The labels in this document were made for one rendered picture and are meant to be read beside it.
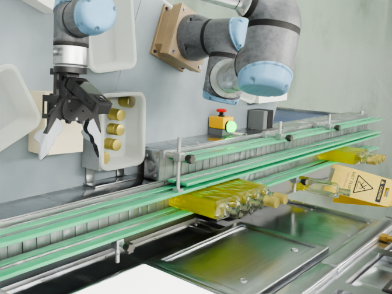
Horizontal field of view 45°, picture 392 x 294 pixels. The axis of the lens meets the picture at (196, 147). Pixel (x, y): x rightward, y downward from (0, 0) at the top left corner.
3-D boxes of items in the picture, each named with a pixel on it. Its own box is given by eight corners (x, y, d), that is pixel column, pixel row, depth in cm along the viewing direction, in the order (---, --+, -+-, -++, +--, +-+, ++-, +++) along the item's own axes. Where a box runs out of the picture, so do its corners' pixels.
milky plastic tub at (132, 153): (82, 167, 140) (101, 172, 134) (81, 91, 136) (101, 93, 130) (126, 159, 153) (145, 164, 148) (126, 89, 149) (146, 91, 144)
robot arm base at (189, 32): (180, 8, 151) (203, 6, 145) (209, 21, 162) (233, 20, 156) (173, 55, 151) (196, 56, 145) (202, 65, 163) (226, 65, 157)
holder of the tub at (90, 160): (81, 184, 141) (98, 189, 136) (81, 91, 136) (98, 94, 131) (125, 175, 154) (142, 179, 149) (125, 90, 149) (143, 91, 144)
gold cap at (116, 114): (107, 108, 142) (116, 109, 139) (116, 107, 145) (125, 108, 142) (107, 119, 142) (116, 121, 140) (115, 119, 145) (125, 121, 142)
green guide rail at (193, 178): (167, 181, 150) (186, 186, 145) (167, 178, 150) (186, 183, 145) (367, 130, 284) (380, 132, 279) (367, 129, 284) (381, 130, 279)
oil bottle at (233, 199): (179, 202, 157) (233, 217, 144) (180, 186, 156) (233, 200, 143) (191, 199, 162) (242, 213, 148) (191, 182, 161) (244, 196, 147)
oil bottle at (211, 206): (168, 206, 153) (221, 221, 140) (168, 189, 152) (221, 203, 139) (179, 202, 157) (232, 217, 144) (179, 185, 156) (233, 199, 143)
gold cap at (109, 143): (102, 137, 142) (112, 139, 139) (112, 136, 145) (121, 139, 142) (102, 149, 143) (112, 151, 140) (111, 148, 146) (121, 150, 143)
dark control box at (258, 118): (246, 127, 206) (262, 129, 200) (247, 109, 204) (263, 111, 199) (256, 126, 212) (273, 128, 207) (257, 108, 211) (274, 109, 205)
